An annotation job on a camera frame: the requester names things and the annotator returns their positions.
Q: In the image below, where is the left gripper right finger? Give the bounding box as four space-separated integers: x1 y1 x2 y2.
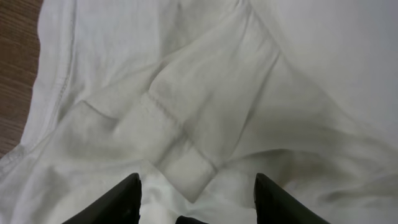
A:
254 173 328 224

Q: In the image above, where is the white t-shirt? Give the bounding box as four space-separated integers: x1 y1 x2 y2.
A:
1 1 397 223

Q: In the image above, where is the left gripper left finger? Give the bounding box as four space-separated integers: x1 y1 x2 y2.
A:
63 173 142 224

